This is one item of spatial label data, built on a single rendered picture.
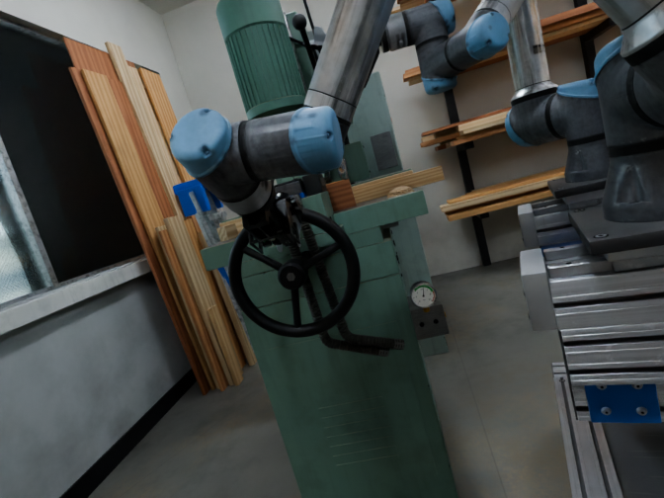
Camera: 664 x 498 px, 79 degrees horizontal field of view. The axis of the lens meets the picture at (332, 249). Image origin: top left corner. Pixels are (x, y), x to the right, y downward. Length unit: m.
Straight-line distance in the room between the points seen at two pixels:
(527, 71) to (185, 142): 0.94
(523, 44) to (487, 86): 2.31
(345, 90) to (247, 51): 0.62
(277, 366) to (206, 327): 1.38
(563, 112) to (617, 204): 0.52
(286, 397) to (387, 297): 0.40
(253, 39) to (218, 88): 2.63
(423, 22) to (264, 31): 0.41
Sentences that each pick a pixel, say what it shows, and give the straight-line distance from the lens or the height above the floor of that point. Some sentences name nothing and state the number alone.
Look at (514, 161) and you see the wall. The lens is 3.55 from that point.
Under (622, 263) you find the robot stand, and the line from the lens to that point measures 0.66.
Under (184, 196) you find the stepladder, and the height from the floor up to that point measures 1.10.
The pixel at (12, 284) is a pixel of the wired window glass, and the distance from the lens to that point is 2.16.
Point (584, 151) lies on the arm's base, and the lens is 1.14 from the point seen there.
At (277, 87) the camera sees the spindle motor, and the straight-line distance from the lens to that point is 1.15.
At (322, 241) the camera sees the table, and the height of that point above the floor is 0.85.
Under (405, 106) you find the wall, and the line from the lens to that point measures 3.46.
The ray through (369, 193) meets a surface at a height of 0.92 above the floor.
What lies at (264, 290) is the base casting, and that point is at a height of 0.75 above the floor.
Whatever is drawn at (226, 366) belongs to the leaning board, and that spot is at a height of 0.13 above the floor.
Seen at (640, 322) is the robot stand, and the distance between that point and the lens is 0.69.
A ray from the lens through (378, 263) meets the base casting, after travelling 1.04.
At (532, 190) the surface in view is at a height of 0.56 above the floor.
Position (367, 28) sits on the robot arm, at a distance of 0.61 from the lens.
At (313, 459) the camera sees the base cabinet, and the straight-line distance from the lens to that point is 1.30.
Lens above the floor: 0.97
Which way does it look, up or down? 9 degrees down
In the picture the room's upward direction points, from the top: 16 degrees counter-clockwise
